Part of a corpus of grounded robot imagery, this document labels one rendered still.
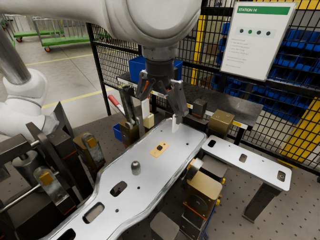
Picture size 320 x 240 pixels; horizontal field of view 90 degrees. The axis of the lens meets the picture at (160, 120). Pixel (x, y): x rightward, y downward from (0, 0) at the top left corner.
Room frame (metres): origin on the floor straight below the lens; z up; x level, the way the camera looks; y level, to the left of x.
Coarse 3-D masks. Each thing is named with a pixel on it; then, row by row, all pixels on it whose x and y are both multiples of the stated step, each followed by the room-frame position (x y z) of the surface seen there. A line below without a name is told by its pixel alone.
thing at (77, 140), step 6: (84, 132) 0.44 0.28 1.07; (78, 138) 0.41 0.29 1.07; (96, 138) 0.41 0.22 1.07; (78, 144) 0.38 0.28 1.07; (78, 150) 0.39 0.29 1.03; (84, 150) 0.36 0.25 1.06; (84, 156) 0.37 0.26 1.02; (84, 162) 0.39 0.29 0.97; (90, 162) 0.36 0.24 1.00; (90, 168) 0.36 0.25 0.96; (96, 168) 0.37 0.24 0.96; (90, 174) 0.40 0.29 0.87; (96, 174) 0.37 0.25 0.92; (114, 192) 0.40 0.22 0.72
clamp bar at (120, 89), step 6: (120, 90) 0.51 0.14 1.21; (126, 90) 0.51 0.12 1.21; (132, 90) 0.50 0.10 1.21; (120, 96) 0.51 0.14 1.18; (126, 96) 0.52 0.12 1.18; (126, 102) 0.50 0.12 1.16; (132, 102) 0.52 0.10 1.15; (126, 108) 0.50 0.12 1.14; (132, 108) 0.52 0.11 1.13; (126, 114) 0.50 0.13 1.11; (132, 114) 0.52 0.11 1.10; (132, 126) 0.49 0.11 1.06
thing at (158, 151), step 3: (162, 141) 0.46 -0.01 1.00; (159, 144) 0.45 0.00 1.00; (162, 144) 0.45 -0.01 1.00; (168, 144) 0.45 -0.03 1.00; (156, 147) 0.43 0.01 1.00; (162, 147) 0.42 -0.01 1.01; (165, 147) 0.43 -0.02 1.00; (153, 150) 0.41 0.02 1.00; (156, 150) 0.41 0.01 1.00; (159, 150) 0.41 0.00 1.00; (162, 150) 0.41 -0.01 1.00; (150, 153) 0.40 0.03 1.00; (153, 153) 0.40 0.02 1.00; (156, 153) 0.40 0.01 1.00; (159, 153) 0.40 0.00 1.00; (153, 156) 0.39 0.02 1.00; (156, 156) 0.39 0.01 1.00
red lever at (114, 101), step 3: (108, 96) 0.58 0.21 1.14; (111, 96) 0.58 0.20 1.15; (111, 99) 0.57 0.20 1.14; (114, 99) 0.57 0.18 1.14; (114, 102) 0.56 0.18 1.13; (117, 102) 0.56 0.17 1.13; (114, 105) 0.55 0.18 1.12; (117, 105) 0.55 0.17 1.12; (120, 105) 0.56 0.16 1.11; (117, 108) 0.55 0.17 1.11; (120, 108) 0.55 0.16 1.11; (120, 111) 0.54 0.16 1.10; (123, 111) 0.54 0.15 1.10; (123, 114) 0.53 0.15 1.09; (132, 120) 0.51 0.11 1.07; (132, 123) 0.50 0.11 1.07
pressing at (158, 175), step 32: (160, 128) 0.55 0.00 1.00; (192, 128) 0.55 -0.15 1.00; (128, 160) 0.37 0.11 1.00; (160, 160) 0.37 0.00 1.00; (96, 192) 0.25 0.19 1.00; (128, 192) 0.25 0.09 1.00; (160, 192) 0.25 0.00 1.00; (64, 224) 0.16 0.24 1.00; (96, 224) 0.17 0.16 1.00; (128, 224) 0.17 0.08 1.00
